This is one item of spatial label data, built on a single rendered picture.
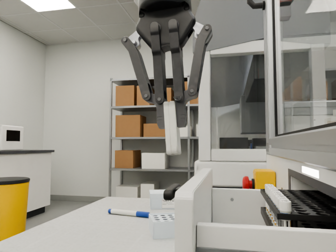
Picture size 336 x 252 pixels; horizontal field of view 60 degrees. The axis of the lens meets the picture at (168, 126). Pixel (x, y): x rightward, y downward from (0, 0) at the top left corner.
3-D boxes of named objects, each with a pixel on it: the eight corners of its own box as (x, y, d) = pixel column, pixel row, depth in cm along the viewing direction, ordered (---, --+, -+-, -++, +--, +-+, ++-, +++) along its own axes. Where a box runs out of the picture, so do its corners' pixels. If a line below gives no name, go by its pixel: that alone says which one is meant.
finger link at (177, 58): (171, 31, 43) (181, 30, 42) (178, 106, 41) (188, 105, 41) (166, 19, 39) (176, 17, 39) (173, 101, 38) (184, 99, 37)
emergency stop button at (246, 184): (242, 193, 69) (242, 176, 69) (242, 191, 73) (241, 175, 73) (255, 194, 69) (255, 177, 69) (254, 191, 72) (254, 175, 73)
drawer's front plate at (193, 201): (174, 315, 26) (174, 191, 27) (203, 226, 55) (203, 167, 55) (193, 317, 26) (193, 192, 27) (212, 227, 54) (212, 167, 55)
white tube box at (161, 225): (152, 239, 65) (153, 222, 65) (148, 228, 73) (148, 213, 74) (206, 236, 67) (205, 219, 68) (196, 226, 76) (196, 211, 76)
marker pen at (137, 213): (107, 214, 89) (107, 208, 89) (110, 213, 91) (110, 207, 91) (148, 218, 84) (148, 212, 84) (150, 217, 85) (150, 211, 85)
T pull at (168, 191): (162, 201, 38) (162, 190, 38) (173, 192, 45) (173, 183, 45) (190, 202, 37) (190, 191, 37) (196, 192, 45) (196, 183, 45)
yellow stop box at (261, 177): (253, 202, 67) (252, 170, 68) (251, 197, 74) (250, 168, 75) (276, 203, 66) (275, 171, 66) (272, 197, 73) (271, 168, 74)
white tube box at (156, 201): (150, 209, 95) (150, 193, 95) (149, 204, 104) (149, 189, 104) (188, 208, 96) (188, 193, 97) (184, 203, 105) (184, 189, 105)
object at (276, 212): (277, 219, 30) (277, 213, 30) (260, 192, 47) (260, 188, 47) (296, 220, 30) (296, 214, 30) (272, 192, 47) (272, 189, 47)
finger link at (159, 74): (159, 20, 39) (149, 21, 39) (162, 102, 38) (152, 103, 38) (165, 32, 43) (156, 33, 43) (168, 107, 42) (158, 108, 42)
